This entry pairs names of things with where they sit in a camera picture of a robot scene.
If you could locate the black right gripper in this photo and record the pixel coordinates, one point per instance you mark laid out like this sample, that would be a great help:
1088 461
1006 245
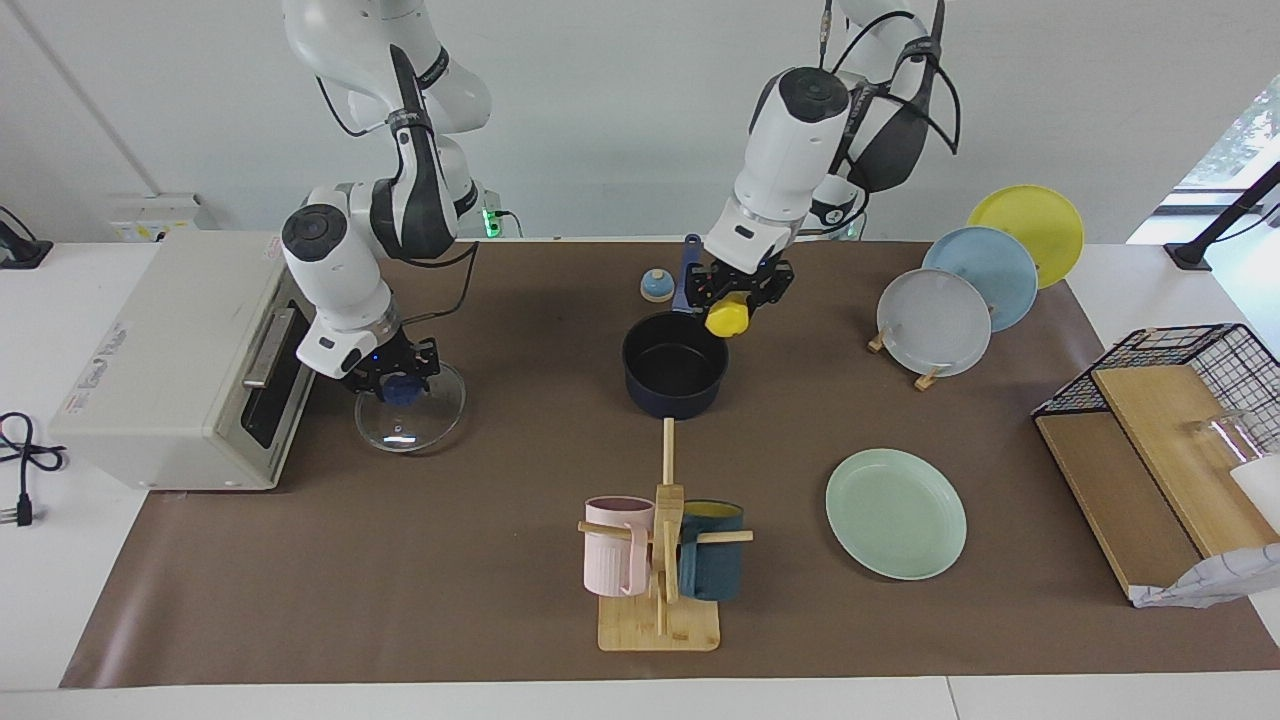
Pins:
395 360

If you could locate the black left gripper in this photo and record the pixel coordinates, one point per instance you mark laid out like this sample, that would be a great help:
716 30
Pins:
745 282

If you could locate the yellow lemon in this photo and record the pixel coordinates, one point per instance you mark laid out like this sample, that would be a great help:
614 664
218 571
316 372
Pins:
727 318

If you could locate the glass lid blue knob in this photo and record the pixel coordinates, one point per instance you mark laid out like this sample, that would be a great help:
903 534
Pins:
410 425

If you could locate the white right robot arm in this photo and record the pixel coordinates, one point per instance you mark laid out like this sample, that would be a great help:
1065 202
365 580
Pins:
335 270

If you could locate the grey plate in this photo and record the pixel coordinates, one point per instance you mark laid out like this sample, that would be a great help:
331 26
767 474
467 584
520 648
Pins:
935 325

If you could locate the wooden plate rack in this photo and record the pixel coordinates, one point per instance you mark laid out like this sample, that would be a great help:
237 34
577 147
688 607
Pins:
928 379

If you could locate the light blue plate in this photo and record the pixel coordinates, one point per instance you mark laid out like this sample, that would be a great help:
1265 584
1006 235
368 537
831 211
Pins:
1000 270

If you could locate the pale green plate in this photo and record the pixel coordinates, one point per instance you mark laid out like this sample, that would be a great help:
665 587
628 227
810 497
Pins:
895 515

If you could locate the yellow plate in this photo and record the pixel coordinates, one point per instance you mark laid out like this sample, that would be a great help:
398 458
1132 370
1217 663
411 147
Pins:
1040 215

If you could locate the brown table mat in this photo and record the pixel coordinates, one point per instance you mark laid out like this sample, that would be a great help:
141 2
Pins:
450 550

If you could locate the beige toaster oven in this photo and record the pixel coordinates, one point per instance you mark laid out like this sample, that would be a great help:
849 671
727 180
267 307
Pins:
160 350

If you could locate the dark teal mug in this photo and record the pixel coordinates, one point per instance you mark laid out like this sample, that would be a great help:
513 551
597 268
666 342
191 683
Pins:
712 565

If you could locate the pink ribbed mug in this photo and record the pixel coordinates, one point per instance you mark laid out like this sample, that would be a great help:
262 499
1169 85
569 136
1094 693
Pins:
615 555

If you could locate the wooden mug tree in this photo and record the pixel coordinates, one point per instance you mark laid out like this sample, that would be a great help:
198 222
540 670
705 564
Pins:
660 625

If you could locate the black desk clamp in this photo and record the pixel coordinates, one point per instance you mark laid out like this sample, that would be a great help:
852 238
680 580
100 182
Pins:
20 252

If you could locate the clear glass cup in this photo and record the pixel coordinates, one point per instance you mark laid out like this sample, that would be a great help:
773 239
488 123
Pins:
1225 435

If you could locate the white checked cloth bag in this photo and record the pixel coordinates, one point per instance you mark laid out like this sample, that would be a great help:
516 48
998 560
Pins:
1210 580

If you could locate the white plastic cup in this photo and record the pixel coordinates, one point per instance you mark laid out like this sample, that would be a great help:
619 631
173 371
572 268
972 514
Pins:
1260 482

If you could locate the white wall socket box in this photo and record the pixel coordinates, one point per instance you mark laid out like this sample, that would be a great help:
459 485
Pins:
150 215

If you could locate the black camera stand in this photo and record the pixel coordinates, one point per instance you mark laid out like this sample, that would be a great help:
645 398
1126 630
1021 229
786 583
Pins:
1215 230

